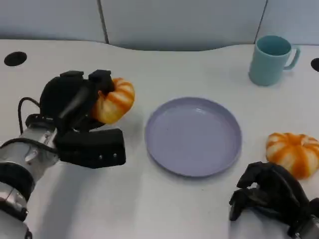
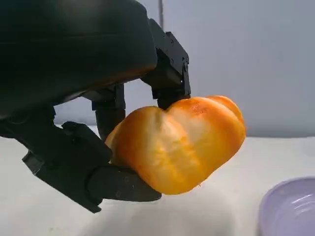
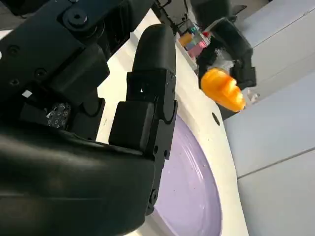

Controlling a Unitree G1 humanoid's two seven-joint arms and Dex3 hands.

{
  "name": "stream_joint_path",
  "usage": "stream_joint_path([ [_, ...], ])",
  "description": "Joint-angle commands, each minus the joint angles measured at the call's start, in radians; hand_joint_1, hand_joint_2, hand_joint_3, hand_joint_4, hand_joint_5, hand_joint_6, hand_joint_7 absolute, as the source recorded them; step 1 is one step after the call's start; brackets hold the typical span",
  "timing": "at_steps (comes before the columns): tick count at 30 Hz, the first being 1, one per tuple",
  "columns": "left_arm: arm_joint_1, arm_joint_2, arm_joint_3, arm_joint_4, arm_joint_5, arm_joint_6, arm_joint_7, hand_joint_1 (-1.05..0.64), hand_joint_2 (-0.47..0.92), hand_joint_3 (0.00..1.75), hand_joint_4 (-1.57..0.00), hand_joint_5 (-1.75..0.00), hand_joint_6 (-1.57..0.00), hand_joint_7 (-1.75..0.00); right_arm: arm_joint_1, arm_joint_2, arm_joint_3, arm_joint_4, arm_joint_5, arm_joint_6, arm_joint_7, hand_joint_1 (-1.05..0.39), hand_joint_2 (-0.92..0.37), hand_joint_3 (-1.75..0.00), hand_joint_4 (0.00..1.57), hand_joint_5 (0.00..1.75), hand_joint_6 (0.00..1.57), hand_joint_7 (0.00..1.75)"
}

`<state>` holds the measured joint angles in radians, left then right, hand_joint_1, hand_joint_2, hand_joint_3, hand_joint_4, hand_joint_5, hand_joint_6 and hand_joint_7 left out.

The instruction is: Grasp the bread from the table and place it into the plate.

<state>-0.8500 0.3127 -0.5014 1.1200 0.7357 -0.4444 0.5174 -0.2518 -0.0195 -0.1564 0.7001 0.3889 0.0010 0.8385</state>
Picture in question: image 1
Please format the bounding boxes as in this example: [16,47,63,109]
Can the pale green mug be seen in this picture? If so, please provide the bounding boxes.
[248,35,301,87]

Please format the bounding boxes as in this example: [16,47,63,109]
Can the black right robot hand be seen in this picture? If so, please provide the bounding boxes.
[229,161,313,236]

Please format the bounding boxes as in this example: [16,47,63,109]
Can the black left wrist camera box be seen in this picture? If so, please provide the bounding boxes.
[55,128,127,169]

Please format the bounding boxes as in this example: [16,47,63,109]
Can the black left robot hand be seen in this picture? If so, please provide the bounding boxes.
[39,69,116,135]

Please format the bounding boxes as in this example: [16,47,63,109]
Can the orange and white bread roll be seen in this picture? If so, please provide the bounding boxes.
[90,77,136,124]
[266,132,319,179]

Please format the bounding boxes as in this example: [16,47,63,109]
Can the lilac plate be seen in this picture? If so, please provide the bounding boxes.
[144,97,243,178]

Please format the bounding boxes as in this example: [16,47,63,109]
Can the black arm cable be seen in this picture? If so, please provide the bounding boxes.
[17,97,42,135]

